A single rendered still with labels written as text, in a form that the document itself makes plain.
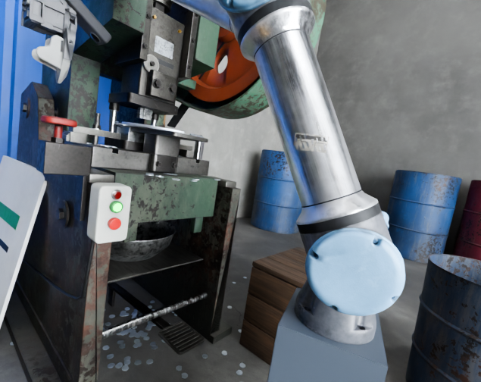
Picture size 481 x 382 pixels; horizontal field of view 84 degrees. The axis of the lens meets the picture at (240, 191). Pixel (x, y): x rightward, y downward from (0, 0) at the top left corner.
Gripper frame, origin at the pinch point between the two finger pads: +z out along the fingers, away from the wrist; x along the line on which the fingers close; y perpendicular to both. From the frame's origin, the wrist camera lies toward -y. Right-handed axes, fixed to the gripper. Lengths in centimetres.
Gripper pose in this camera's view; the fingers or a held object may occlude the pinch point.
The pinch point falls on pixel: (62, 78)
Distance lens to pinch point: 76.4
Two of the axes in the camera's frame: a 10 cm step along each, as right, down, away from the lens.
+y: -6.5, -0.1, -7.6
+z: -1.5, 9.8, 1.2
